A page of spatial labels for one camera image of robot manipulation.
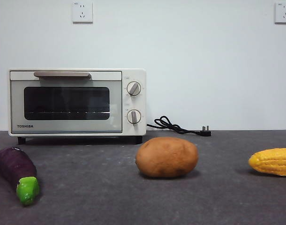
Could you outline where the glass oven door with handle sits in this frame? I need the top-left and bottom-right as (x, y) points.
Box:
(10, 71), (123, 135)

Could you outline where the purple eggplant with green stem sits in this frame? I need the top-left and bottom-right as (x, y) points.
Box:
(0, 146), (40, 207)

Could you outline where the beige oven knob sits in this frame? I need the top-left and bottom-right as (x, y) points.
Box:
(126, 109), (142, 125)
(126, 81), (142, 97)

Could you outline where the white toaster oven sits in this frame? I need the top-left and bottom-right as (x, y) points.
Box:
(8, 68), (147, 145)

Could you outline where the brown potato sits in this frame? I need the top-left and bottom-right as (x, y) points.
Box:
(135, 136), (199, 178)

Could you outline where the yellow corn cob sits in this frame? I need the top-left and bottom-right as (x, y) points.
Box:
(248, 148), (286, 177)

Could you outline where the black power cable with plug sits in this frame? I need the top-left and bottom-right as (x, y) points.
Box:
(146, 115), (212, 137)

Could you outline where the metal wire oven rack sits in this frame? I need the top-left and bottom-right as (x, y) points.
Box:
(30, 111), (110, 115)

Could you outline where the white wall socket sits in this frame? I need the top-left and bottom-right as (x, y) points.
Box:
(71, 1), (94, 24)
(274, 2), (286, 24)

